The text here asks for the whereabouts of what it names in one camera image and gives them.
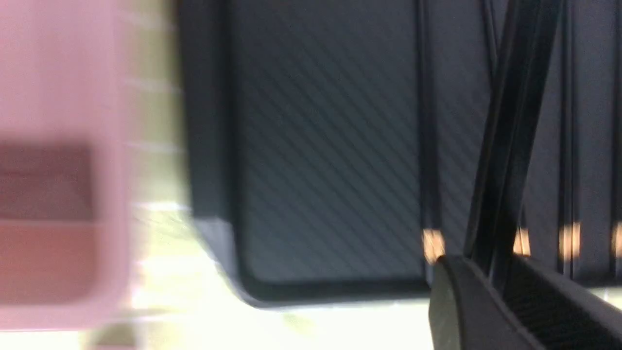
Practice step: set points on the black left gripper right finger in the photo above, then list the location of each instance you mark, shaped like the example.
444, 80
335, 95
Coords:
559, 313

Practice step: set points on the black chopstick gold band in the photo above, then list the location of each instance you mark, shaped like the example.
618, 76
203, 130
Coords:
616, 197
493, 35
431, 216
569, 223

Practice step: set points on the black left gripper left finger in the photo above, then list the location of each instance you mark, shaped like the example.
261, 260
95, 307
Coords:
466, 312

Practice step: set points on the pink plastic container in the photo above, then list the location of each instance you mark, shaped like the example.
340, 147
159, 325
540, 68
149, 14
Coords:
65, 114

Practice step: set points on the black plastic tray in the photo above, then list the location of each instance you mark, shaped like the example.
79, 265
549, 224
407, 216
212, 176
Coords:
301, 120

